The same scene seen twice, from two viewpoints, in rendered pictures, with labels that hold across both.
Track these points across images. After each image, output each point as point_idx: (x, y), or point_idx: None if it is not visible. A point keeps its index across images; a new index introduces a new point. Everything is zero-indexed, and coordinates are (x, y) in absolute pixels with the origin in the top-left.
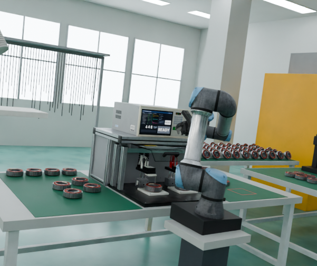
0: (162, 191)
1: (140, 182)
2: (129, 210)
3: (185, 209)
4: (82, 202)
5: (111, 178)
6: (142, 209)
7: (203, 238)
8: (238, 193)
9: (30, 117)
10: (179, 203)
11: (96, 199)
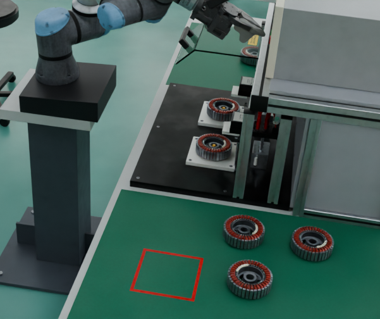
0: (212, 120)
1: None
2: (169, 73)
3: (85, 63)
4: (223, 57)
5: None
6: (162, 82)
7: None
8: (159, 252)
9: None
10: (108, 69)
11: (231, 69)
